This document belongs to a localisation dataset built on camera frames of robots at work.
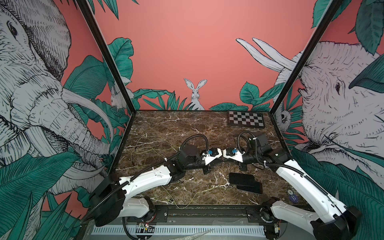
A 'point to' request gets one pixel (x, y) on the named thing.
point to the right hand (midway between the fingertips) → (225, 156)
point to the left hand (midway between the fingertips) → (222, 158)
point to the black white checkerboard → (246, 119)
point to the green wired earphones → (194, 196)
